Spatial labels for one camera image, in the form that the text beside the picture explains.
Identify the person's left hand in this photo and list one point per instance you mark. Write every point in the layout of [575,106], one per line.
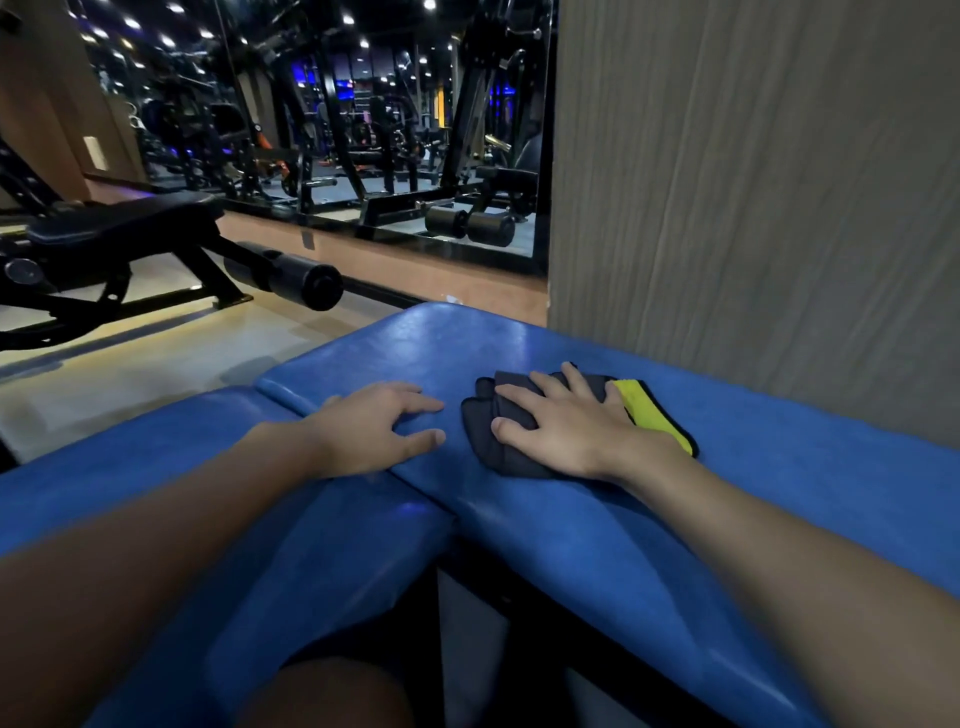
[360,435]

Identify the person's right hand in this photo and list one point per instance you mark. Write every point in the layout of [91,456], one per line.
[577,439]

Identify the grey and yellow cleaning cloth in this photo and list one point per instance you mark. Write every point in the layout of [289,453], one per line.
[480,439]

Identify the blue padded bench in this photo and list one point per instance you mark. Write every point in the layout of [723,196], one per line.
[525,345]

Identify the person's right forearm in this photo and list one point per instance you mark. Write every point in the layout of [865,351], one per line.
[787,585]

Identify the person's left forearm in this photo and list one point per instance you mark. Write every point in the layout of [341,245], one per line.
[112,585]

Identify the person's bare knee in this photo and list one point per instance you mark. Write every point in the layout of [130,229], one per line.
[330,701]

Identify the black foam roller pad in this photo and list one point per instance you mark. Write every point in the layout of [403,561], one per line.
[300,281]

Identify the black gym equipment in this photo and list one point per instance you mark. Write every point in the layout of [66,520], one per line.
[375,150]

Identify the white wall switch plate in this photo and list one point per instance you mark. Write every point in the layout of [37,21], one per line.
[95,153]

